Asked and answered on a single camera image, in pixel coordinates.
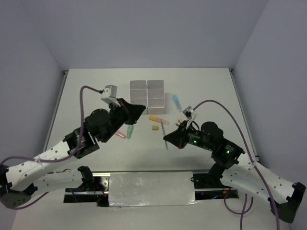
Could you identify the right white organizer tray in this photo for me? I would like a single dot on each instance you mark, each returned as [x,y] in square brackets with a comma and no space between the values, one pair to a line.
[155,97]

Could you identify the blue highlighter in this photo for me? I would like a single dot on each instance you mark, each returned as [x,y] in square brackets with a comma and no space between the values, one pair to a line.
[177,103]

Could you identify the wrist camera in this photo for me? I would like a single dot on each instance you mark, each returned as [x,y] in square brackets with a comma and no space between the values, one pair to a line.
[190,114]
[108,95]

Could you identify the orange pink highlighter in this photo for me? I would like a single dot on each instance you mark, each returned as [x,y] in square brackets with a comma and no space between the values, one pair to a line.
[159,120]

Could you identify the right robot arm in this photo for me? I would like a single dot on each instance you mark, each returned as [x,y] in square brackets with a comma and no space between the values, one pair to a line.
[235,168]

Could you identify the green pen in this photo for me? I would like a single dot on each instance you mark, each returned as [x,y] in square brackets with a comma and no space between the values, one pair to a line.
[164,134]

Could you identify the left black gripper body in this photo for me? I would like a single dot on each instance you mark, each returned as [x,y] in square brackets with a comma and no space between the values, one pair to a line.
[118,116]

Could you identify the green highlighter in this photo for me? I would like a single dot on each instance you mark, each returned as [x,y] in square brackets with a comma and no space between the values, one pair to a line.
[129,131]

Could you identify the silver foil cover plate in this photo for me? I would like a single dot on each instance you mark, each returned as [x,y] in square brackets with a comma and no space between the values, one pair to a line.
[149,189]

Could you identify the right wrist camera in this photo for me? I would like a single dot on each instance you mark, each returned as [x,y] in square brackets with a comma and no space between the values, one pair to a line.
[190,114]

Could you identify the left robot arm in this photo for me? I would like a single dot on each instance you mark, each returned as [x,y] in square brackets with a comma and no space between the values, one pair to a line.
[39,175]

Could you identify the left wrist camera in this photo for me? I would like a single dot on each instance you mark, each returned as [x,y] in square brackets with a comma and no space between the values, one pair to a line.
[108,95]

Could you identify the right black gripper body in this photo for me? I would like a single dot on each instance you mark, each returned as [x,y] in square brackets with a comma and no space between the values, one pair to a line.
[189,134]

